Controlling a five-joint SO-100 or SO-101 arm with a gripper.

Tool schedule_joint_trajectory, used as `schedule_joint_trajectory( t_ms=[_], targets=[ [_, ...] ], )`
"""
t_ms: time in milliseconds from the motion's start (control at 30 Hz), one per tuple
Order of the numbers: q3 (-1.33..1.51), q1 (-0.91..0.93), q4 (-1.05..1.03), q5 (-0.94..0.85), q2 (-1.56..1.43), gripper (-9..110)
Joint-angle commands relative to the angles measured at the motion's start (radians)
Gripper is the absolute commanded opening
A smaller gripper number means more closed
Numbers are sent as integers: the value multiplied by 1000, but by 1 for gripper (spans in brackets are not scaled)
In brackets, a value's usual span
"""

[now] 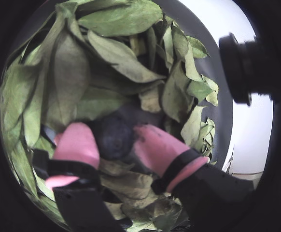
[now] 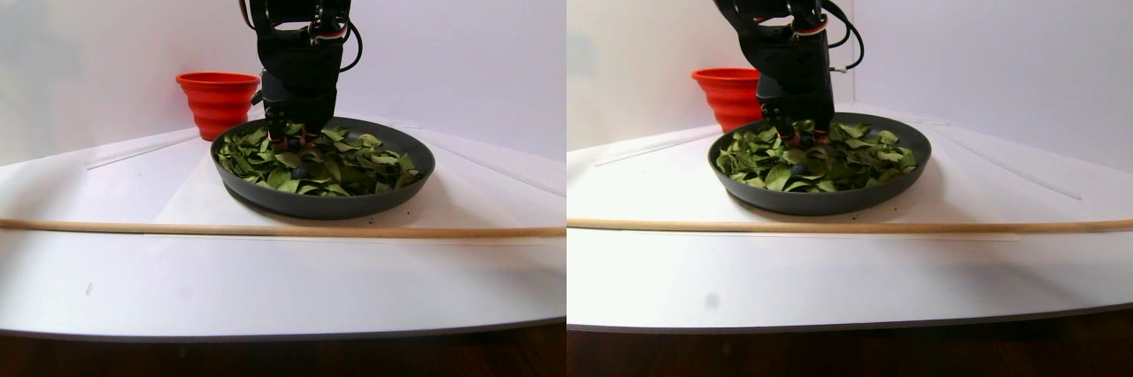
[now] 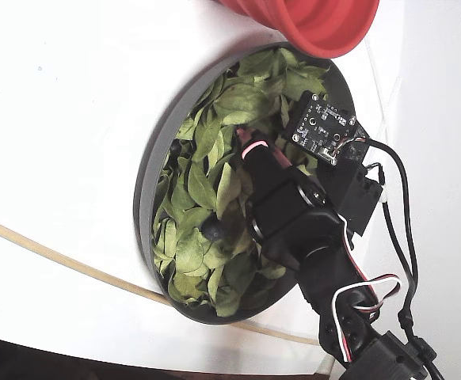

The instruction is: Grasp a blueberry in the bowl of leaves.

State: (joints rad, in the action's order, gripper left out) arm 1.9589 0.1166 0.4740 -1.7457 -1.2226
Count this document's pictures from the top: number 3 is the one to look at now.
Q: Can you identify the black camera circuit board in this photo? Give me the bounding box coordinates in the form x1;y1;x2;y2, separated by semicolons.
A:
291;90;371;165

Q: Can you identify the black cable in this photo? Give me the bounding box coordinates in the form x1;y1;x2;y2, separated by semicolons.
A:
367;140;448;380

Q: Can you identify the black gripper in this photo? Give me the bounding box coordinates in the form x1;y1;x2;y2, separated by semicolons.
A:
236;126;353;272

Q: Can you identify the dark grey round bowl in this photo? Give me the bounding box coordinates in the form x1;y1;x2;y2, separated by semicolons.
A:
133;41;356;326

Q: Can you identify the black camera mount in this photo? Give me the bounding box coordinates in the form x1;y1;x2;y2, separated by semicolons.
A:
316;140;385;238

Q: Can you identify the thin wooden stick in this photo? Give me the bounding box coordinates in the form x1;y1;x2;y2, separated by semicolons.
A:
0;212;321;346

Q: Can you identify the green leaves pile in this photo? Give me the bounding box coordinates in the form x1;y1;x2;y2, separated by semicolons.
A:
151;47;333;317

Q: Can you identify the red white black servo wire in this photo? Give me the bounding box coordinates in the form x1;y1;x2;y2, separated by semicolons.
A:
330;219;404;362

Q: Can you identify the red ribbed silicone cup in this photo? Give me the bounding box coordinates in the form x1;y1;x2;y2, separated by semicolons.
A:
216;0;381;59

